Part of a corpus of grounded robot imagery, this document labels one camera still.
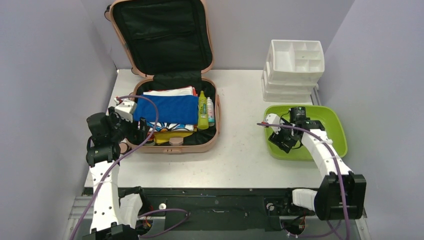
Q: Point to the green plastic tray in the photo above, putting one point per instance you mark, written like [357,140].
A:
[325,115]

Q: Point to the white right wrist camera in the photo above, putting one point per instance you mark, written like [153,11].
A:
[275,120]

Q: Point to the white drawer organizer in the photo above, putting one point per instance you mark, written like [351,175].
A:
[292,70]

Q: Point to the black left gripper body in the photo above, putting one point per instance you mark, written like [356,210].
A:
[128,131]

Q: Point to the pink octagonal lid jar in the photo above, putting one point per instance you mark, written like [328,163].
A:
[176,141]

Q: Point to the yellow packet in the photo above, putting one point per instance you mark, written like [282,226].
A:
[164,137]

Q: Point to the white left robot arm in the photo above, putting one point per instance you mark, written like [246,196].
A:
[115,212]

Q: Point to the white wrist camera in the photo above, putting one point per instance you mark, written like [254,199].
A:
[275,120]
[125,109]

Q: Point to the small round gold-rim jar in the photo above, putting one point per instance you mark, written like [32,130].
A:
[150,142]

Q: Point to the small white pink bottle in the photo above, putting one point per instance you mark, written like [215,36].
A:
[210,112]

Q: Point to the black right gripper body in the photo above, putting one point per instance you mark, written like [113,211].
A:
[282,142]

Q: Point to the pink hard-shell suitcase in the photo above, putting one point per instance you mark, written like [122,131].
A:
[167,43]

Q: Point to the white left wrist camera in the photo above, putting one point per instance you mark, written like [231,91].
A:
[125,109]

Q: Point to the yellow-green spray bottle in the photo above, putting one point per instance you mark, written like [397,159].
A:
[203,122]

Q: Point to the blue cloth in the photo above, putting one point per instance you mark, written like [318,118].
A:
[181,109]

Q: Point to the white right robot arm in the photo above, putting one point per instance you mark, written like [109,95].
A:
[341,194]

